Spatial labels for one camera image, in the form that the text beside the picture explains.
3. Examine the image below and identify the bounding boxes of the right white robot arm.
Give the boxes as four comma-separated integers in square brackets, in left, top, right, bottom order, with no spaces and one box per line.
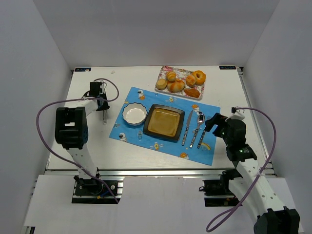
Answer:
[205,113,300,234]

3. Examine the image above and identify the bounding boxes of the striped croissant roll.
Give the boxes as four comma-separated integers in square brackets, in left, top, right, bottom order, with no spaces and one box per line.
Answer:
[166,71,176,82]

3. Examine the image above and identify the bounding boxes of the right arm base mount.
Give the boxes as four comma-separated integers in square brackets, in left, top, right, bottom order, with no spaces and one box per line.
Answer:
[198,169,242,207]

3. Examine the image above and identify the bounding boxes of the knife with patterned handle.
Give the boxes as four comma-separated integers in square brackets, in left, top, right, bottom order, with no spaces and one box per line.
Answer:
[181,110,193,146]

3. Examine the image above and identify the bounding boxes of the small round roll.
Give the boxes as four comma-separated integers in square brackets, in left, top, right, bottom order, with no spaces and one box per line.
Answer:
[185,75,197,88]

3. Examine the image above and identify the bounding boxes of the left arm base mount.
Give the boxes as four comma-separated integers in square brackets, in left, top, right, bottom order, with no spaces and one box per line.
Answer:
[72,175,117,204]

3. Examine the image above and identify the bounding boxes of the brown flaky pastry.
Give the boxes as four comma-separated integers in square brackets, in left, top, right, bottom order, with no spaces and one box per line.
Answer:
[183,88,200,98]

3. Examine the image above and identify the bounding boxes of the small round bun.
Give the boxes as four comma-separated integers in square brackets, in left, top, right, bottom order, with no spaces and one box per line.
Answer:
[156,78,167,90]

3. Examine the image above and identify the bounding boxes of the spoon with patterned handle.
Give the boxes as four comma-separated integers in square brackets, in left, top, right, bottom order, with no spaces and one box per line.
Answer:
[190,112,205,148]

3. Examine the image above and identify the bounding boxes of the floral rectangular tray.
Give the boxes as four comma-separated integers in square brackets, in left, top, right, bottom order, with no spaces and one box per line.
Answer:
[155,66,207,100]

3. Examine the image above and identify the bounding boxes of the bagel ring bread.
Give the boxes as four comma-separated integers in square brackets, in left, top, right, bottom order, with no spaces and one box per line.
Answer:
[192,70,206,85]

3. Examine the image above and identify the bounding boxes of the blue cartoon placemat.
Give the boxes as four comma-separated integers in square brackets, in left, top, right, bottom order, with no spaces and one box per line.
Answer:
[109,87,221,165]

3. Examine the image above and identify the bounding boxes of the fork with patterned handle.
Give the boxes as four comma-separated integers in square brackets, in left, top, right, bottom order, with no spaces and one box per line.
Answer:
[197,116,212,149]

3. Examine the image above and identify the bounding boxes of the black square plate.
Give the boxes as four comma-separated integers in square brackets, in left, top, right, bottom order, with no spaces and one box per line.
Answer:
[143,104,185,141]

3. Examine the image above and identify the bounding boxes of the blue table label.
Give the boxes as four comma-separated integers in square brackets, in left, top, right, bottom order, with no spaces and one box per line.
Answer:
[74,67,91,72]
[219,65,236,70]

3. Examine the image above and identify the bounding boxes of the right blue table label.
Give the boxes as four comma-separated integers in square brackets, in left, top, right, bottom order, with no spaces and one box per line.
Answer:
[219,65,236,70]

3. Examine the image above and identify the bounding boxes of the white scalloped bowl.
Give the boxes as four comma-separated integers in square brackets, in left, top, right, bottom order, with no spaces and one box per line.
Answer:
[122,102,148,126]

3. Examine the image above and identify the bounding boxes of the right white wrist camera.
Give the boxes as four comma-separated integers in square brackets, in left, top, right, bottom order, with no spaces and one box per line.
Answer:
[230,107,245,120]

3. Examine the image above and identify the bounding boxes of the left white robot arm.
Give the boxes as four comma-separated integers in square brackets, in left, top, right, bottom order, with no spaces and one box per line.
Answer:
[55,79,109,180]

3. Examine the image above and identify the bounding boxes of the large orange twisted bread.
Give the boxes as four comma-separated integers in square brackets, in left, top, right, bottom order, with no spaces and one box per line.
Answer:
[167,79,185,93]

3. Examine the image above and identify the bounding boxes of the left blue table label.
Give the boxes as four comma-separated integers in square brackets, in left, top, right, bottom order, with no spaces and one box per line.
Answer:
[74,67,91,72]

